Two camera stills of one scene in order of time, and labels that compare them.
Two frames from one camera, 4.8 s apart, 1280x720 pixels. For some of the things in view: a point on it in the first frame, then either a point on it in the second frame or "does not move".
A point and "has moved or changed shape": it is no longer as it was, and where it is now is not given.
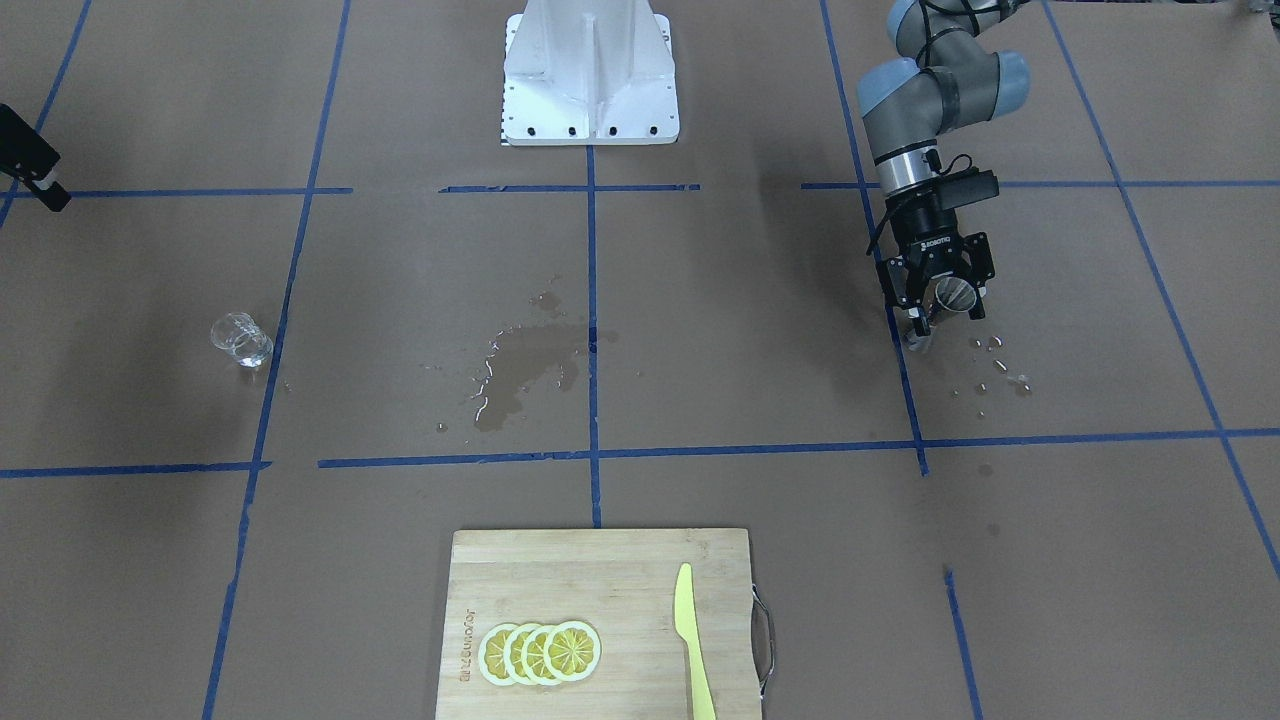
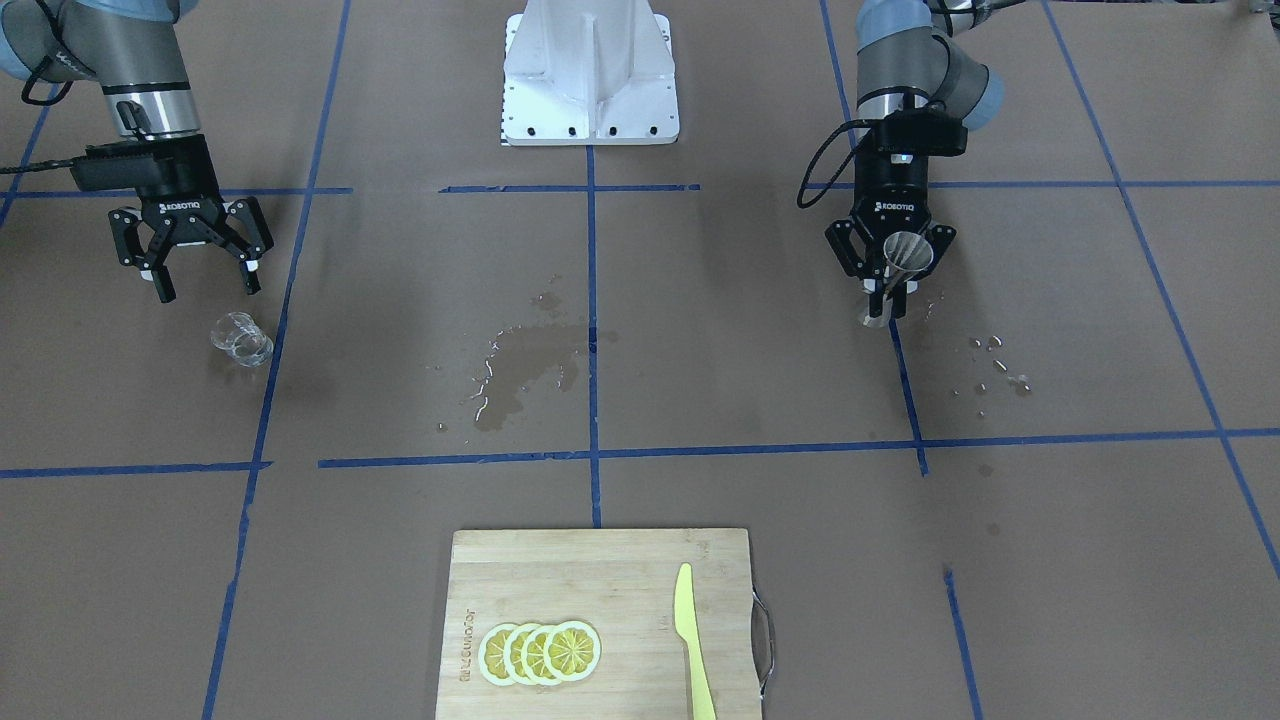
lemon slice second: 512,654 does not move
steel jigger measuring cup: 952,294 has moved or changed shape
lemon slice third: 532,658 does not move
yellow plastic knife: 687,627 does not move
